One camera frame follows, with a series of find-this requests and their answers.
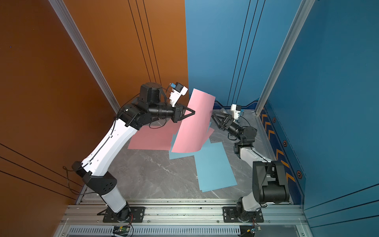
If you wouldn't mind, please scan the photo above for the left aluminium corner post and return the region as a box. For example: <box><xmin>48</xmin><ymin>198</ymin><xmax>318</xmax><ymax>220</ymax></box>
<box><xmin>49</xmin><ymin>0</ymin><xmax>120</xmax><ymax>113</ymax></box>

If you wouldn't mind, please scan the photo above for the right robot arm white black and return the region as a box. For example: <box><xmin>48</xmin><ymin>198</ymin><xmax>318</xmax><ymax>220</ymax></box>
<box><xmin>211</xmin><ymin>112</ymin><xmax>290</xmax><ymax>223</ymax></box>

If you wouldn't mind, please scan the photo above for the light blue paper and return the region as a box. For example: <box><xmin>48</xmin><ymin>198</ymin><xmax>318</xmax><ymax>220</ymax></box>
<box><xmin>194</xmin><ymin>140</ymin><xmax>237</xmax><ymax>192</ymax></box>
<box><xmin>169</xmin><ymin>123</ymin><xmax>215</xmax><ymax>160</ymax></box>

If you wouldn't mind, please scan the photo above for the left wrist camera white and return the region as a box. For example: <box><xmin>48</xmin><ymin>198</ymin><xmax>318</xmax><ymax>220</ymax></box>
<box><xmin>169</xmin><ymin>82</ymin><xmax>188</xmax><ymax>107</ymax></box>

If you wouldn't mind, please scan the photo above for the green circuit board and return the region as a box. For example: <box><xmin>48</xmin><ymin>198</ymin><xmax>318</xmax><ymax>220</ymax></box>
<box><xmin>239</xmin><ymin>226</ymin><xmax>262</xmax><ymax>237</ymax></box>
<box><xmin>112</xmin><ymin>225</ymin><xmax>131</xmax><ymax>237</ymax></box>

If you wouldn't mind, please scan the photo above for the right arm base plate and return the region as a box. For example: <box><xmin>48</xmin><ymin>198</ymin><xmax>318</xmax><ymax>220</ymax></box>
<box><xmin>222</xmin><ymin>206</ymin><xmax>264</xmax><ymax>223</ymax></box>

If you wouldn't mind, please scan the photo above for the aluminium corner post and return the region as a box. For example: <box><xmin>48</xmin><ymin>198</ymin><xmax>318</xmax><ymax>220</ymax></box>
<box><xmin>255</xmin><ymin>0</ymin><xmax>315</xmax><ymax>116</ymax></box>
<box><xmin>49</xmin><ymin>0</ymin><xmax>120</xmax><ymax>113</ymax></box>

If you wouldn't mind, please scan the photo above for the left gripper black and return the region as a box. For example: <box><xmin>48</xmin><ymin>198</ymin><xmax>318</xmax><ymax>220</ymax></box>
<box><xmin>146</xmin><ymin>102</ymin><xmax>194</xmax><ymax>123</ymax></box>

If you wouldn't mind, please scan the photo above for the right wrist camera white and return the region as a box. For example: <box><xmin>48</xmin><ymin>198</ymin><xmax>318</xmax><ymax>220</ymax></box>
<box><xmin>231</xmin><ymin>104</ymin><xmax>243</xmax><ymax>120</ymax></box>

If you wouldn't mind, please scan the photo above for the right aluminium corner post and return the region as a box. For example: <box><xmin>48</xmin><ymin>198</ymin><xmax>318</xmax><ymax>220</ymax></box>
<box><xmin>255</xmin><ymin>0</ymin><xmax>315</xmax><ymax>116</ymax></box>

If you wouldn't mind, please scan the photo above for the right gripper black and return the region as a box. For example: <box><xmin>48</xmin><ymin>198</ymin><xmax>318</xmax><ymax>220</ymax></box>
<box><xmin>212</xmin><ymin>116</ymin><xmax>244</xmax><ymax>144</ymax></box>

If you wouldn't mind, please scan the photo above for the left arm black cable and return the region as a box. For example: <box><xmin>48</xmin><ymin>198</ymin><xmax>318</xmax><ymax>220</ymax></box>
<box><xmin>63</xmin><ymin>165</ymin><xmax>89</xmax><ymax>196</ymax></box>

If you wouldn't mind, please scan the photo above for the left green circuit board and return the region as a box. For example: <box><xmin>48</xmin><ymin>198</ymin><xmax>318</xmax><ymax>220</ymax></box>
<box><xmin>112</xmin><ymin>225</ymin><xmax>131</xmax><ymax>237</ymax></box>

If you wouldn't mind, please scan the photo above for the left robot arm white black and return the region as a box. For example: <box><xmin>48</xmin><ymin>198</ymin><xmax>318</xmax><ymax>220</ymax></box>
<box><xmin>72</xmin><ymin>83</ymin><xmax>195</xmax><ymax>223</ymax></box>

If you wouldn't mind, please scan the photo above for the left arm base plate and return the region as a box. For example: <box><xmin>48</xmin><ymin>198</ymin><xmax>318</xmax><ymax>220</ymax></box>
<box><xmin>103</xmin><ymin>206</ymin><xmax>146</xmax><ymax>223</ymax></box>

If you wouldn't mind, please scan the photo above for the pink paper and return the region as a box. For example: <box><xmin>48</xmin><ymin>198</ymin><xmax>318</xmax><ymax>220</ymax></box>
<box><xmin>128</xmin><ymin>120</ymin><xmax>181</xmax><ymax>151</ymax></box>
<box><xmin>172</xmin><ymin>89</ymin><xmax>215</xmax><ymax>153</ymax></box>

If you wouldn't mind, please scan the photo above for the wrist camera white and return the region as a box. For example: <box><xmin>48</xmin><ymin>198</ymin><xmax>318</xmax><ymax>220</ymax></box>
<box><xmin>169</xmin><ymin>82</ymin><xmax>188</xmax><ymax>107</ymax></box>
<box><xmin>231</xmin><ymin>104</ymin><xmax>243</xmax><ymax>120</ymax></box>

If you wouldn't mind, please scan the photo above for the right green circuit board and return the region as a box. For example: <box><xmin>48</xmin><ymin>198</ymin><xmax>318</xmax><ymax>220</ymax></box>
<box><xmin>239</xmin><ymin>226</ymin><xmax>262</xmax><ymax>237</ymax></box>

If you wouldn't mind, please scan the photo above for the aluminium rail frame front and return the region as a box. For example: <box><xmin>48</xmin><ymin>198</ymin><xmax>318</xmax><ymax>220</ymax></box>
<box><xmin>55</xmin><ymin>199</ymin><xmax>312</xmax><ymax>237</ymax></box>

